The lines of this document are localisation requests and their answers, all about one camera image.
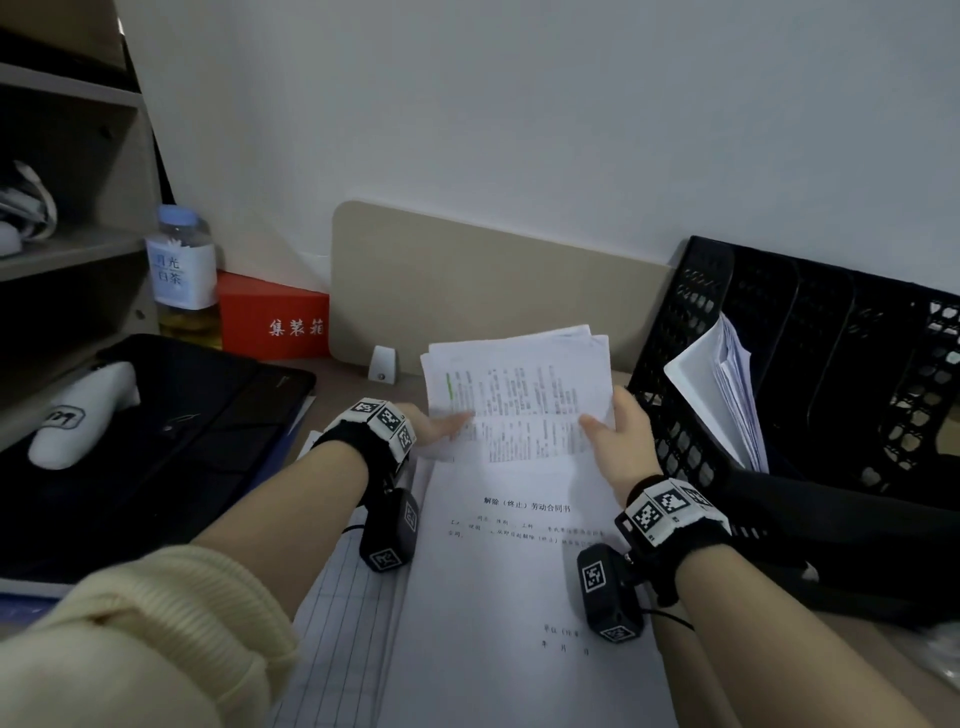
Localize person's left hand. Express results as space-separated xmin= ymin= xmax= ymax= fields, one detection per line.
xmin=396 ymin=403 xmax=476 ymax=462

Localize person's right hand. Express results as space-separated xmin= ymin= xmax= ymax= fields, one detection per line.
xmin=579 ymin=385 xmax=666 ymax=505

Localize stack of printed papers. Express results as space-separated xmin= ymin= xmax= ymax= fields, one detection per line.
xmin=420 ymin=324 xmax=618 ymax=465

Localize person's right forearm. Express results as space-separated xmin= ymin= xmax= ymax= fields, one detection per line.
xmin=660 ymin=541 xmax=912 ymax=728

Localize person's left forearm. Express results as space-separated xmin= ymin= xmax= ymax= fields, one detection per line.
xmin=191 ymin=438 xmax=370 ymax=595

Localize black left wrist tracker band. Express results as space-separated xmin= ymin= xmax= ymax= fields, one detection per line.
xmin=311 ymin=397 xmax=418 ymax=483

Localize black wrist tracker band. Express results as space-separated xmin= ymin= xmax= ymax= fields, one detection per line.
xmin=311 ymin=397 xmax=418 ymax=483
xmin=615 ymin=476 xmax=733 ymax=609

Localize black right wrist tracker band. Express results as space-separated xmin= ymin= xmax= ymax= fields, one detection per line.
xmin=615 ymin=476 xmax=733 ymax=609

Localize white papers in organizer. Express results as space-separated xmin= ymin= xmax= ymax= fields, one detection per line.
xmin=663 ymin=313 xmax=771 ymax=474

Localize beige desk divider panel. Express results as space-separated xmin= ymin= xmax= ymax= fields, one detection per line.
xmin=330 ymin=200 xmax=678 ymax=393

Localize white printed document sheet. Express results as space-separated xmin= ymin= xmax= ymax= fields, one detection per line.
xmin=375 ymin=456 xmax=680 ymax=728

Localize red cardboard box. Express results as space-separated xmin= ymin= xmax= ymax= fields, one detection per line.
xmin=216 ymin=270 xmax=332 ymax=361

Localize grid-lined paper sheet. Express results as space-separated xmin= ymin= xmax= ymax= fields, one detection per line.
xmin=266 ymin=431 xmax=438 ymax=728

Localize black mesh file organizer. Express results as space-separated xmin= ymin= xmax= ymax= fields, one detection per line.
xmin=626 ymin=236 xmax=960 ymax=526

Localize black fabric bag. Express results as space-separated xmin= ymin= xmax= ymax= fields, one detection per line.
xmin=718 ymin=463 xmax=960 ymax=633

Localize black laptop sleeve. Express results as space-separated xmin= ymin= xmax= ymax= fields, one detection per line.
xmin=0 ymin=333 xmax=318 ymax=588

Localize glass jar with white label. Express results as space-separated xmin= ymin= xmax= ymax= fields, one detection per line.
xmin=144 ymin=204 xmax=225 ymax=351

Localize white handheld device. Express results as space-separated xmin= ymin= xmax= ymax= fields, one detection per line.
xmin=27 ymin=361 xmax=141 ymax=471

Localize cream knitted sleeve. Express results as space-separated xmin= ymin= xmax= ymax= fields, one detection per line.
xmin=0 ymin=543 xmax=301 ymax=728

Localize clear plastic wrapper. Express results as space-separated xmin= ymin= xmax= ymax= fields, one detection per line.
xmin=911 ymin=622 xmax=960 ymax=696

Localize blue folder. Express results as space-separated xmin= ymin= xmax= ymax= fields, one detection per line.
xmin=0 ymin=576 xmax=78 ymax=625

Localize beige wooden shelf unit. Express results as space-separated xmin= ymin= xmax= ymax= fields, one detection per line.
xmin=0 ymin=0 xmax=178 ymax=453

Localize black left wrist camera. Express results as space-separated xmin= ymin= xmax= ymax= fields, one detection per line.
xmin=360 ymin=487 xmax=422 ymax=575

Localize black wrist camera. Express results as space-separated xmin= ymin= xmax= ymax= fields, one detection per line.
xmin=576 ymin=543 xmax=646 ymax=645
xmin=360 ymin=487 xmax=422 ymax=575

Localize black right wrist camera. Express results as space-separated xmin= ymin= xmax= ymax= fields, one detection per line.
xmin=576 ymin=543 xmax=646 ymax=645

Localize white cables on shelf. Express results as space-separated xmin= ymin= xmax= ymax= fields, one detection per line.
xmin=0 ymin=159 xmax=60 ymax=258

